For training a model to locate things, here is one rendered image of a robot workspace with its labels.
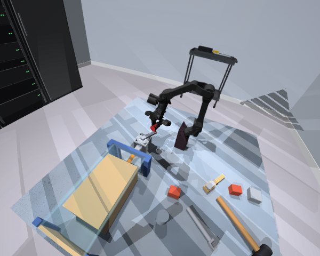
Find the wooden-handled mallet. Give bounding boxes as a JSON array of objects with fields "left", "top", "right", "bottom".
[{"left": 216, "top": 196, "right": 273, "bottom": 256}]

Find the grey cylinder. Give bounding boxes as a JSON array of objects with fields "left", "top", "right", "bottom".
[{"left": 156, "top": 210, "right": 169, "bottom": 226}]

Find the grey metal rod with square end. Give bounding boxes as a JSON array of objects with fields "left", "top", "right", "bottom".
[{"left": 186, "top": 207, "right": 218, "bottom": 251}]

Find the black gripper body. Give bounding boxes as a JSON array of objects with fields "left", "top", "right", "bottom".
[{"left": 145, "top": 107, "right": 171, "bottom": 126}]

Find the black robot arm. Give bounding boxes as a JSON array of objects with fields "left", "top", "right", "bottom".
[{"left": 147, "top": 80, "right": 215, "bottom": 138}]

